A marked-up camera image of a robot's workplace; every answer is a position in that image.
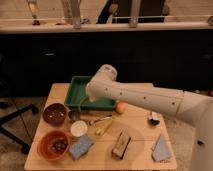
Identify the green pepper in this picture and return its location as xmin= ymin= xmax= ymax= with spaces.
xmin=78 ymin=96 xmax=89 ymax=113

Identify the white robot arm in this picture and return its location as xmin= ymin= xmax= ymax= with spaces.
xmin=86 ymin=64 xmax=213 ymax=171

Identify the orange bowl with food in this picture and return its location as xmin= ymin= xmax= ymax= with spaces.
xmin=37 ymin=130 xmax=70 ymax=161

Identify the orange fruit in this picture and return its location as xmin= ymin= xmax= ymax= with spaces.
xmin=115 ymin=102 xmax=126 ymax=114

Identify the metal spoon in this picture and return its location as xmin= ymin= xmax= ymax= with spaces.
xmin=88 ymin=115 xmax=112 ymax=126

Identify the green plastic tray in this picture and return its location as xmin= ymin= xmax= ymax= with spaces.
xmin=64 ymin=76 xmax=116 ymax=111

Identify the yellow corn cob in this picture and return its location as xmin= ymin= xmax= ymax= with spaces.
xmin=95 ymin=120 xmax=113 ymax=135

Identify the small dark metal cup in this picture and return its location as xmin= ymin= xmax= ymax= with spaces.
xmin=68 ymin=110 xmax=80 ymax=121

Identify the small white cup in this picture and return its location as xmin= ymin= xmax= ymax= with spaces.
xmin=70 ymin=120 xmax=88 ymax=137

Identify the wooden table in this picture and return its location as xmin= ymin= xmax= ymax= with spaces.
xmin=23 ymin=82 xmax=179 ymax=171

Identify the wooden block with black clip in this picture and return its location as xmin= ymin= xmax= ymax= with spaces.
xmin=112 ymin=131 xmax=131 ymax=159

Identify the black and white small object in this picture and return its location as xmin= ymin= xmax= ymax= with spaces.
xmin=148 ymin=111 xmax=160 ymax=126

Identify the blue sponge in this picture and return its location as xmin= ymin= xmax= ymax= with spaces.
xmin=69 ymin=134 xmax=94 ymax=160

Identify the blue folded cloth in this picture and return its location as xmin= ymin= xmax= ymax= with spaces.
xmin=151 ymin=134 xmax=171 ymax=162

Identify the black office chair base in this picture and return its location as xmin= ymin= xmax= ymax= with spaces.
xmin=0 ymin=101 xmax=39 ymax=154

